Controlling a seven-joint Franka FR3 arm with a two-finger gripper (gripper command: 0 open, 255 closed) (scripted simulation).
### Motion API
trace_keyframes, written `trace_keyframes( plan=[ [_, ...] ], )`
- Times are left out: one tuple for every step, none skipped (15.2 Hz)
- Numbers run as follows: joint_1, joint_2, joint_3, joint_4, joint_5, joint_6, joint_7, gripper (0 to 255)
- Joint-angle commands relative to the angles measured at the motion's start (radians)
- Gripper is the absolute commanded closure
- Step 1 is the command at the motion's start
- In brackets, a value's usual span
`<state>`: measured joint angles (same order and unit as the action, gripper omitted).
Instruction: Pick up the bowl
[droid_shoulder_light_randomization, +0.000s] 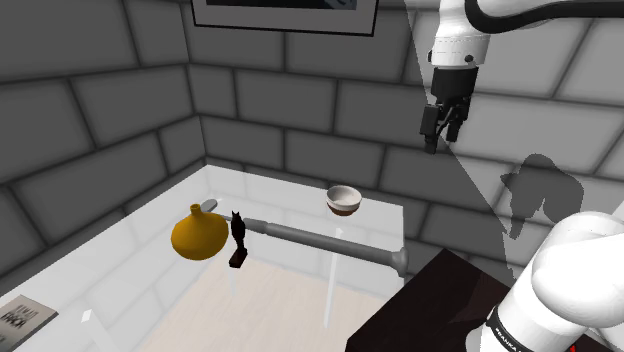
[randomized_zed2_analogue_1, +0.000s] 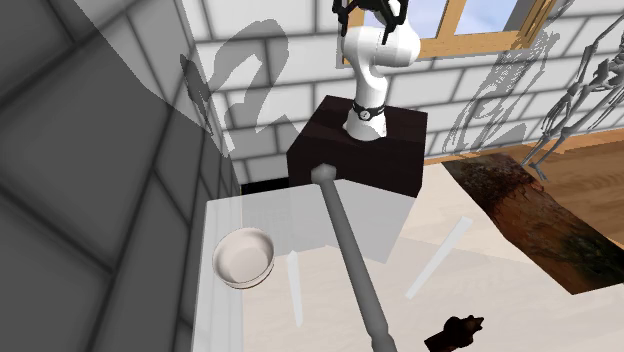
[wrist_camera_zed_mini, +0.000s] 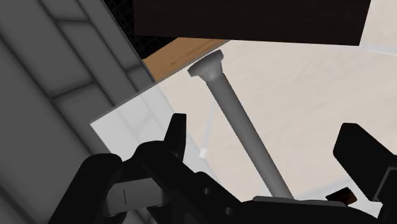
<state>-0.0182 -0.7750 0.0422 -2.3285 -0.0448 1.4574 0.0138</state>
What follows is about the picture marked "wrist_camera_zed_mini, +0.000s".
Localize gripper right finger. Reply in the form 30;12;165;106
332;122;397;224

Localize small brown block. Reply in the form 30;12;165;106
325;186;358;206

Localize grey pole with flared foot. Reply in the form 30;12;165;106
187;49;295;200

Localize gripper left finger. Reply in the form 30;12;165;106
48;113;243;224

